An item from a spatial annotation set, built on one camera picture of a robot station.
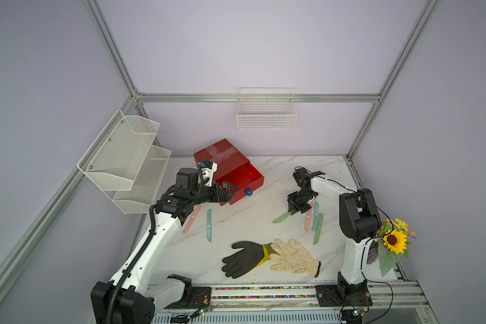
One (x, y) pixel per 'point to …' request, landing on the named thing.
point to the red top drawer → (246, 178)
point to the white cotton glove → (293, 257)
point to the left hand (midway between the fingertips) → (227, 191)
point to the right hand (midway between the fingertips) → (288, 211)
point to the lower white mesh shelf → (138, 200)
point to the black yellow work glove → (250, 256)
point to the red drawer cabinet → (233, 167)
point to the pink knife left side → (194, 215)
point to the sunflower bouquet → (392, 242)
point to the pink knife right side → (308, 217)
